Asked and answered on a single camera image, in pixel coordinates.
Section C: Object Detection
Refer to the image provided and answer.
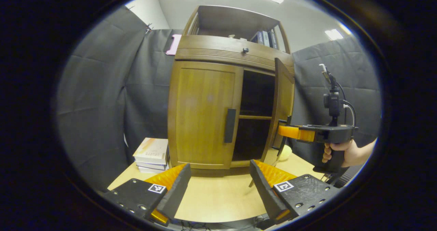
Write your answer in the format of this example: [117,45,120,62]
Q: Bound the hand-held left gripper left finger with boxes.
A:
[102,163,192,226]

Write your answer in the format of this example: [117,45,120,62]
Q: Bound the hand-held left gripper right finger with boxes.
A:
[249,159,342,225]

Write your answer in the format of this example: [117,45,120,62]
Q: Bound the wooden cabinet door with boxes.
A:
[261,58,295,163]
[167,60,244,170]

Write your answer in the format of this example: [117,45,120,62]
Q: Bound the wooden double-door shoe cabinet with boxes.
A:
[167,5,296,170]

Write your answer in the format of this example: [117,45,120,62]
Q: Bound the white paperback book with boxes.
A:
[136,161,168,171]
[138,166,168,174]

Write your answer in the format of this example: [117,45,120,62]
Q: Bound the beige cover book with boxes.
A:
[132,138,169,165]

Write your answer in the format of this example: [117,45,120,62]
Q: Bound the dark upright book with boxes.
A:
[268,31,279,50]

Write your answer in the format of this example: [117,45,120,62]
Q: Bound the ceiling light panel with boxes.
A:
[324,29,343,40]

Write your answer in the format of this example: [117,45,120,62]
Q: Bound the black backdrop cloth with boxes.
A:
[56,6,382,190]

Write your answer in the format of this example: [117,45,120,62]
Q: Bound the wooden drawer with black knob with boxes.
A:
[175,35,295,75]

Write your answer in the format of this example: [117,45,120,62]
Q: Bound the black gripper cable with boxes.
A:
[336,82,357,127]

